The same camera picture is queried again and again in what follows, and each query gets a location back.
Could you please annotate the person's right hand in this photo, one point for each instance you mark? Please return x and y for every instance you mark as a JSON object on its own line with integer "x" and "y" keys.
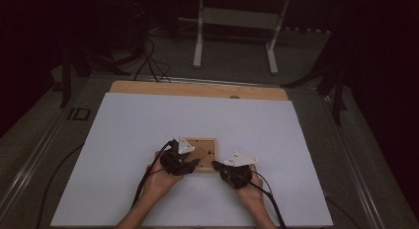
{"x": 252, "y": 189}

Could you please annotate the black floor box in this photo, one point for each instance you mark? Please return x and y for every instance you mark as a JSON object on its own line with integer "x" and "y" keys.
{"x": 79, "y": 114}

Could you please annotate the white metal table frame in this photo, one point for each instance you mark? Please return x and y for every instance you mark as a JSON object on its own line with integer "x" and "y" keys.
{"x": 197, "y": 41}

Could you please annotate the aluminium floor rail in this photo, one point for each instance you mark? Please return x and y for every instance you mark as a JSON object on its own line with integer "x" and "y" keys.
{"x": 355, "y": 176}
{"x": 29, "y": 163}
{"x": 210, "y": 81}

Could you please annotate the wooden picture frame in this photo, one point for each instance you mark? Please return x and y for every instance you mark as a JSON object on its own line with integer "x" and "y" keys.
{"x": 207, "y": 144}

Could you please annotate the black stand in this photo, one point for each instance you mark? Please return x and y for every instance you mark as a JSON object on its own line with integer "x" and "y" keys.
{"x": 66, "y": 77}
{"x": 337, "y": 91}

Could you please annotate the white table mat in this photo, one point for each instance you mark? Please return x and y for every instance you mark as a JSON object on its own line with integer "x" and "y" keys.
{"x": 230, "y": 123}

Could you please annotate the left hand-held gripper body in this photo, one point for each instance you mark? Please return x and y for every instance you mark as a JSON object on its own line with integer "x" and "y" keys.
{"x": 174, "y": 165}

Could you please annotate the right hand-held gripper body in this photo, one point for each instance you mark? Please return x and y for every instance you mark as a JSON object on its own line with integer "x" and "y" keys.
{"x": 238, "y": 176}

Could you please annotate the person's left hand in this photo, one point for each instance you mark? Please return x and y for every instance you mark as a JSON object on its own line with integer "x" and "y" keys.
{"x": 161, "y": 183}

